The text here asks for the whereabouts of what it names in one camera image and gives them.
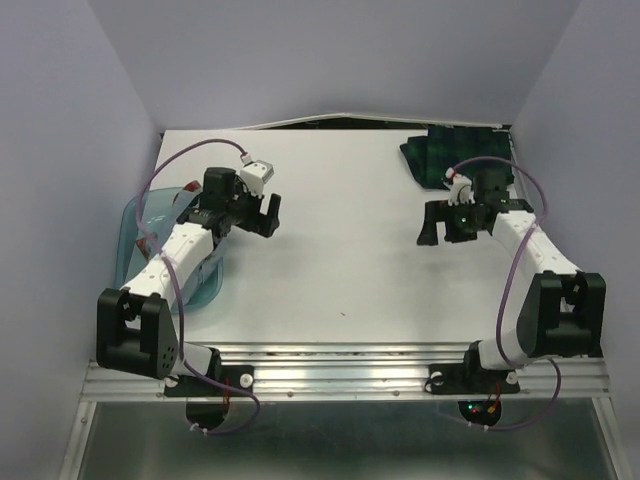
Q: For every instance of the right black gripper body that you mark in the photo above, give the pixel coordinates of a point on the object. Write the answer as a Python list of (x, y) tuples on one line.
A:
[(462, 222)]

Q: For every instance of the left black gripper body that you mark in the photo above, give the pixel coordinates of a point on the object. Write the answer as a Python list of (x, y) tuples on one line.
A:
[(245, 211)]

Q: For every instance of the green plaid skirt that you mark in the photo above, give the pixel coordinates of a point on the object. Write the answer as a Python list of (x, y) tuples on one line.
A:
[(428, 156)]

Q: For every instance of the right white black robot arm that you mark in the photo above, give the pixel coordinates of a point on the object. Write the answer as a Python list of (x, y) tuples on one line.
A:
[(562, 311)]

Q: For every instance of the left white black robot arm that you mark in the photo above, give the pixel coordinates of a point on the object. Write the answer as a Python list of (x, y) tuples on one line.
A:
[(141, 325)]

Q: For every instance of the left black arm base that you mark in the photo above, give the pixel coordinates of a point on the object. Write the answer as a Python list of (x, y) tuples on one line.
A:
[(211, 410)]

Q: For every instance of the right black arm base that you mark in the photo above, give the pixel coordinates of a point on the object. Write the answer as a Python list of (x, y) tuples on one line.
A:
[(481, 390)]

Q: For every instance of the blue plastic basket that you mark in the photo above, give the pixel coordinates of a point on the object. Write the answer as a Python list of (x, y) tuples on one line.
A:
[(130, 259)]

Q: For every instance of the light blue denim skirt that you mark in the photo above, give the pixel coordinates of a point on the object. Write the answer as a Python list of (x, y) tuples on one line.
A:
[(181, 254)]

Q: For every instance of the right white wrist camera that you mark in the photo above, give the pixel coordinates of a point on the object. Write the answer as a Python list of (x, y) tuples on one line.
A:
[(460, 188)]

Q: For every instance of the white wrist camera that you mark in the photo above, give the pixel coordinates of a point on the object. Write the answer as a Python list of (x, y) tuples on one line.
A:
[(460, 188), (255, 176)]

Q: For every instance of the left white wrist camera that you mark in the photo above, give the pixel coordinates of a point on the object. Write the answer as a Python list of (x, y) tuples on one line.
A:
[(255, 176)]

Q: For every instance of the aluminium frame rail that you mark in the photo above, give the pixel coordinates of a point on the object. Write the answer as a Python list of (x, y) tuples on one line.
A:
[(340, 315)]

